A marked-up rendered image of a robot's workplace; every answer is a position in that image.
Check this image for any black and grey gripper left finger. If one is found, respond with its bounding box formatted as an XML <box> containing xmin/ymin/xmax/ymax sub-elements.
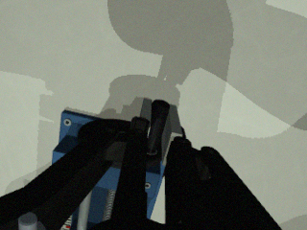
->
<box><xmin>0</xmin><ymin>98</ymin><xmax>152</xmax><ymax>230</ymax></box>

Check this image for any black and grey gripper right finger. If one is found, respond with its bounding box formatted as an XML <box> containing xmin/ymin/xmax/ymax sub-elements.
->
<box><xmin>161</xmin><ymin>104</ymin><xmax>282</xmax><ymax>230</ymax></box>

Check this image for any blue bench vise with black handwheel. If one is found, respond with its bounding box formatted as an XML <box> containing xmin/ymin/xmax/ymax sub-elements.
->
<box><xmin>52</xmin><ymin>100</ymin><xmax>170</xmax><ymax>230</ymax></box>

